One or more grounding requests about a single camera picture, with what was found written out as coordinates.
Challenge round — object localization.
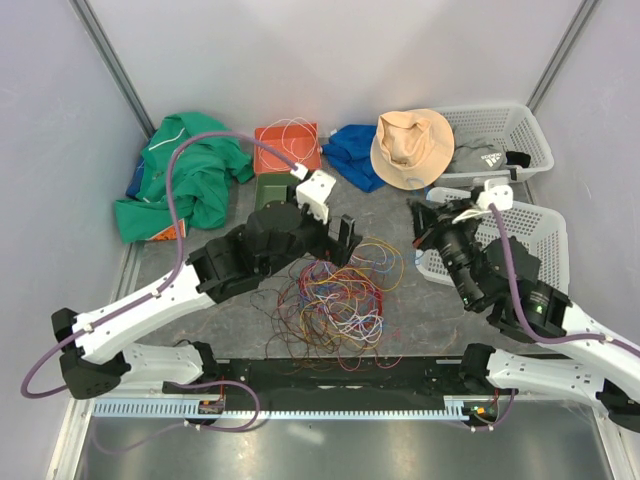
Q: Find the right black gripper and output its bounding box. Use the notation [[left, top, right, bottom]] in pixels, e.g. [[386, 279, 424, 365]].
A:
[[407, 195, 485, 308]]

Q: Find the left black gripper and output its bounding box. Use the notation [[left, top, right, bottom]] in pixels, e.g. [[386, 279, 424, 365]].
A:
[[262, 185, 362, 279]]

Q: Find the colourful wire bundle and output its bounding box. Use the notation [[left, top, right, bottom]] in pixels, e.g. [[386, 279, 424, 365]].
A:
[[249, 234, 406, 371]]

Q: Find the white wire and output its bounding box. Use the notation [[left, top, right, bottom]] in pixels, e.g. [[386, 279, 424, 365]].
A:
[[258, 117, 321, 171]]

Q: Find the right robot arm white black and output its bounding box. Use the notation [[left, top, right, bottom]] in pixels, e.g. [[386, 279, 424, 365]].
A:
[[408, 199, 639, 432]]

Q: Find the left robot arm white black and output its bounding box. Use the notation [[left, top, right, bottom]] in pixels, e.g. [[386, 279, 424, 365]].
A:
[[51, 201, 362, 400]]

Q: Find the peach bucket hat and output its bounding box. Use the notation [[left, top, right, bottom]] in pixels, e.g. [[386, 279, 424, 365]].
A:
[[370, 109, 455, 191]]

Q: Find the grey adidas garment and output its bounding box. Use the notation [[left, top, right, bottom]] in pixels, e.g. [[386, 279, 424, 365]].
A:
[[446, 130, 531, 174]]

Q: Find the blue cloth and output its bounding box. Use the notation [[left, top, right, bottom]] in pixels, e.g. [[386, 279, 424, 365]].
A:
[[322, 124, 386, 193]]

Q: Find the green plastic tray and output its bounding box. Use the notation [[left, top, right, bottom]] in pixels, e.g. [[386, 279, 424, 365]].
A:
[[255, 172, 309, 219]]

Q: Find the orange plastic tray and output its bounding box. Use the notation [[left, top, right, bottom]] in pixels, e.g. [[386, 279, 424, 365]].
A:
[[254, 117, 322, 175]]

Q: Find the near white plastic basket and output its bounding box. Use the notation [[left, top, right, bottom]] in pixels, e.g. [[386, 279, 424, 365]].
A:
[[414, 187, 570, 295]]

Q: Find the white plastic basket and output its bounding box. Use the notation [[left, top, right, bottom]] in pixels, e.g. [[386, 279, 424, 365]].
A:
[[434, 103, 554, 188], [414, 187, 570, 295]]

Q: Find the far white plastic basket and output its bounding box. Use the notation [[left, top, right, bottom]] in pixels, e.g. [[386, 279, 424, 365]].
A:
[[434, 103, 554, 188]]

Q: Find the green jacket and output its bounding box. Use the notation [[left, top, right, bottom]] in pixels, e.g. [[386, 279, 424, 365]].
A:
[[114, 112, 254, 243]]

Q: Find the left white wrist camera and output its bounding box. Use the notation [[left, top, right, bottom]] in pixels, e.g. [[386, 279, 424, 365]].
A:
[[290, 163, 336, 225]]

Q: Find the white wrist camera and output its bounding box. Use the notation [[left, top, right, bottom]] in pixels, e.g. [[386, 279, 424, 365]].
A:
[[424, 178, 515, 224], [290, 163, 336, 225]]

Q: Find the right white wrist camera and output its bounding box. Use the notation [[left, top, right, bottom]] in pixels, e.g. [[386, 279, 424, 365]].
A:
[[424, 178, 515, 224]]

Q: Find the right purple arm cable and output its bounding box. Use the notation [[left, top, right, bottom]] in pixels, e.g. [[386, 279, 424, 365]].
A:
[[487, 202, 640, 359]]

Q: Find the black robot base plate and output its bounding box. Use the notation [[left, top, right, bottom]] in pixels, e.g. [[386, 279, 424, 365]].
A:
[[162, 355, 501, 411]]

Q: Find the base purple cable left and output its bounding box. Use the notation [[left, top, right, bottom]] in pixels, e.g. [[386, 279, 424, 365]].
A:
[[91, 377, 265, 455]]

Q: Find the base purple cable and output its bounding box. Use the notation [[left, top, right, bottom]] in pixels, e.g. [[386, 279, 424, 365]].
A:
[[462, 384, 516, 434], [91, 377, 265, 455]]

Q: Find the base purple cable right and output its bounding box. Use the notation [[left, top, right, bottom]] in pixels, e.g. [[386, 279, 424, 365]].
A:
[[462, 384, 516, 434]]

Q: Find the light blue cable duct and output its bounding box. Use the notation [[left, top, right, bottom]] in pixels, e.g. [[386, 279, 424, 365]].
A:
[[92, 398, 471, 421]]

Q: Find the right aluminium frame post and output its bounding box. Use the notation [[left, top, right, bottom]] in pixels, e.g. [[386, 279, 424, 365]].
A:
[[526, 0, 601, 114]]

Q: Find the aluminium frame post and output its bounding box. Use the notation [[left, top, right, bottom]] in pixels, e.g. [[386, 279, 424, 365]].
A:
[[526, 0, 601, 114], [69, 0, 155, 138]]

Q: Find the left aluminium frame post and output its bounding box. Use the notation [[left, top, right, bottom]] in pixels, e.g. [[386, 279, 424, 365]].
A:
[[69, 0, 155, 138]]

